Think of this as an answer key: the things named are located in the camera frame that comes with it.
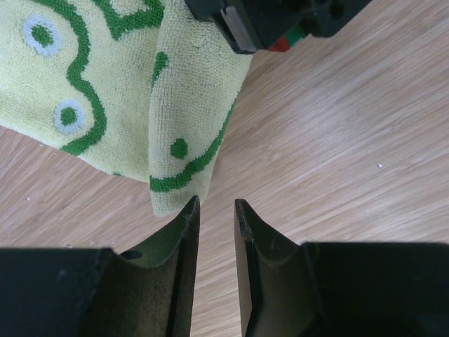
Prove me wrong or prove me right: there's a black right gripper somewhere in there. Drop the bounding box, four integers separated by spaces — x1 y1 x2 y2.
185 0 370 55

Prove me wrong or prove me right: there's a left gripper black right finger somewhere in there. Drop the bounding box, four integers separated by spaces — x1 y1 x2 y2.
234 199 448 336

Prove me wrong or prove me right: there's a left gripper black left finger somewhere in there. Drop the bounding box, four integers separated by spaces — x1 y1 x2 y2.
1 197 200 336

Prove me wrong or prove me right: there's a green frog pattern towel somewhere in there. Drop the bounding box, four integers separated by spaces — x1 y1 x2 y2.
1 1 252 216

